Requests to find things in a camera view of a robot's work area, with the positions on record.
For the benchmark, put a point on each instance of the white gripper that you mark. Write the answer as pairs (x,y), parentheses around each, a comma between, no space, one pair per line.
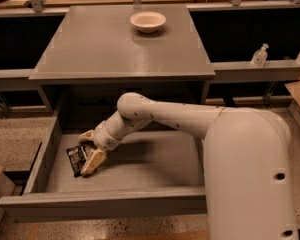
(104,138)

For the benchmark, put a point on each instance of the black rxbar chocolate wrapper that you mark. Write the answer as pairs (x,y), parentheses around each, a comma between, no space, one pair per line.
(77,156)

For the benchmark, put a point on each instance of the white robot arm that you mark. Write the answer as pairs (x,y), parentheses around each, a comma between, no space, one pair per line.
(246,166)

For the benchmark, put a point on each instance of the grey open top drawer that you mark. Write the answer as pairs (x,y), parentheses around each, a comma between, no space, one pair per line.
(155,172)

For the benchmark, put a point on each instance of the grey cabinet with counter top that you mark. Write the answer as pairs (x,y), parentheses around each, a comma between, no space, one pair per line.
(96,55)

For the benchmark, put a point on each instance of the white ceramic bowl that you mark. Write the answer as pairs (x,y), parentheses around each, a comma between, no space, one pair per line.
(147,22)

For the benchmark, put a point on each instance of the clear sanitizer pump bottle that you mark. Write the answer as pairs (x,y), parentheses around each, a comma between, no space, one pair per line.
(260,56)

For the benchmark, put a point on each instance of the grey long bench rail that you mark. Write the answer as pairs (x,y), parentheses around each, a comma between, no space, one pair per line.
(230,36)

